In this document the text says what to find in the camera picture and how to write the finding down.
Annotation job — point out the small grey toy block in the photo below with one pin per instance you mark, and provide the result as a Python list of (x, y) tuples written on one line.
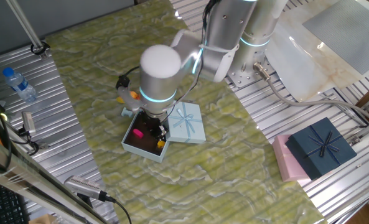
[(126, 112)]

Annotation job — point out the pink flat object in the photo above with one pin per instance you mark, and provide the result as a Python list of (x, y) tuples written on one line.
[(288, 165)]

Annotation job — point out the grey studded baseplate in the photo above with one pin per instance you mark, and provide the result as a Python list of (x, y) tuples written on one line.
[(349, 28)]

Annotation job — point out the clear plastic water bottle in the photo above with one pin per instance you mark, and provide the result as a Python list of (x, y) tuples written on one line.
[(19, 85)]

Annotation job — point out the yellow orange toy mango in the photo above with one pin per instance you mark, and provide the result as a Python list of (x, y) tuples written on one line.
[(120, 99)]

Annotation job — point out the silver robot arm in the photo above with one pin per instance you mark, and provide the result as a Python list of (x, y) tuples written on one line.
[(227, 25)]

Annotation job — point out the silver robot mounting plate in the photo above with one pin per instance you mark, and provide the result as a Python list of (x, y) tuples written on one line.
[(238, 76)]

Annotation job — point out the silver aluminium rail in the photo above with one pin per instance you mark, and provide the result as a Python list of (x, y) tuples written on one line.
[(367, 130)]

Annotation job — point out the gold metallic toy block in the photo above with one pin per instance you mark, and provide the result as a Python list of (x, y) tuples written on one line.
[(161, 144)]

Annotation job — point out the green marble pattern mat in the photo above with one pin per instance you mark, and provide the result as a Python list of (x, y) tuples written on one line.
[(187, 174)]

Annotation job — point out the beige flat sheet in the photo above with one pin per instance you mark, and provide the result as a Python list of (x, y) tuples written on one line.
[(296, 62)]

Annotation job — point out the white ridged device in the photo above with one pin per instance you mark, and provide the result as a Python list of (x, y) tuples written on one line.
[(81, 185)]

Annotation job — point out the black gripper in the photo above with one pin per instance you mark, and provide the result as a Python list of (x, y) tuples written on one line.
[(154, 119)]

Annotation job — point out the dark blue gift box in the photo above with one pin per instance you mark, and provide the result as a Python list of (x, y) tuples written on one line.
[(321, 147)]

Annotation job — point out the light blue gift box lid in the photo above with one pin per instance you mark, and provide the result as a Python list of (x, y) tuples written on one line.
[(187, 124)]

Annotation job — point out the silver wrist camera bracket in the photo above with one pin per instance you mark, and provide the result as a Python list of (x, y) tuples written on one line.
[(128, 99)]

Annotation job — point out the black keyboard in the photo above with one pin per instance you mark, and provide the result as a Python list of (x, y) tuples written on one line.
[(0, 202)]

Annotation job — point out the light blue gift box base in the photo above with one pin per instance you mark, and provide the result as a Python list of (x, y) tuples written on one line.
[(140, 152)]

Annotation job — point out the small pink toy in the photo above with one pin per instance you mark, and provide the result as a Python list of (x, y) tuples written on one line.
[(138, 133)]

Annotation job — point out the aluminium frame bar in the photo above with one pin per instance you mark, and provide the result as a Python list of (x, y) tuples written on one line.
[(31, 180)]

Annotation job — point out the silver tripod pole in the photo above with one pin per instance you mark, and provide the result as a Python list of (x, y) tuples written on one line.
[(25, 25)]

